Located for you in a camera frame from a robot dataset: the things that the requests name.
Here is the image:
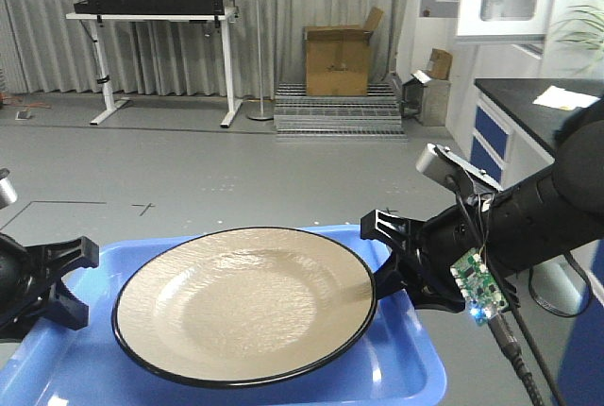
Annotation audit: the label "grey curtain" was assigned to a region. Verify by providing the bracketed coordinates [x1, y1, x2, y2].
[1, 0, 410, 95]

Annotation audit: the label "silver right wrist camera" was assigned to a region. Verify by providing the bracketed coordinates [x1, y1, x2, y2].
[416, 144, 502, 198]

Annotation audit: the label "green circuit board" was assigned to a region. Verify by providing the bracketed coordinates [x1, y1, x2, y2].
[449, 247, 509, 326]

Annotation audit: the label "large cardboard box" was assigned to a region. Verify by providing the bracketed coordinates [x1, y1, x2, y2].
[304, 7, 383, 96]

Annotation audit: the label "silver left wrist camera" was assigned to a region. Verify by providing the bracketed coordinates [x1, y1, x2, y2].
[0, 168, 18, 209]

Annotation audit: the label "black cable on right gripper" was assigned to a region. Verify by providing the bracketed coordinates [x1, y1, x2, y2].
[485, 306, 567, 406]

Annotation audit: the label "green plant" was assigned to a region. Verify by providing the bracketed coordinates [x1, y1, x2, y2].
[548, 0, 603, 78]

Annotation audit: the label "white standing desk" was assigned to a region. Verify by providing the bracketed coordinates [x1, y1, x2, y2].
[65, 7, 243, 128]

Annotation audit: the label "beige plate with black rim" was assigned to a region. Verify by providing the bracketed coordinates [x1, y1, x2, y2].
[112, 227, 377, 388]

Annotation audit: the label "white paper sheet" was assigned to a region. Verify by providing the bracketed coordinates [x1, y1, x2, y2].
[533, 86, 598, 111]

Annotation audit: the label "metal grating steps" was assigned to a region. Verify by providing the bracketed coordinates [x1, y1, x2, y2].
[274, 83, 407, 142]

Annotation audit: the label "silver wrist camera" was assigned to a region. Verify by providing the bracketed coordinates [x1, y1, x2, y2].
[0, 168, 18, 209]
[416, 144, 502, 198]

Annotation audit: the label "grey metal box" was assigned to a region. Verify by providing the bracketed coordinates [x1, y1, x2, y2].
[401, 70, 451, 127]

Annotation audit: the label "black lab counter with drawers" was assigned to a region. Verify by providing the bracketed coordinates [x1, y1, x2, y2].
[469, 76, 604, 190]

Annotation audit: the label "small cardboard box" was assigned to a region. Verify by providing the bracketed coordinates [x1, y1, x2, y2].
[428, 48, 453, 80]

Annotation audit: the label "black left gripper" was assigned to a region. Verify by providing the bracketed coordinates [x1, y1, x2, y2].
[1, 233, 99, 343]

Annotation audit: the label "blue plastic tray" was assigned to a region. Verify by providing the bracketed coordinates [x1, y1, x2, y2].
[1, 237, 446, 405]

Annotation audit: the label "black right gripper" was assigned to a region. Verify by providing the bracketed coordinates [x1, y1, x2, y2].
[360, 204, 483, 313]

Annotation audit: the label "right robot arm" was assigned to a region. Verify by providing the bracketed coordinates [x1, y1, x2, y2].
[361, 100, 603, 313]

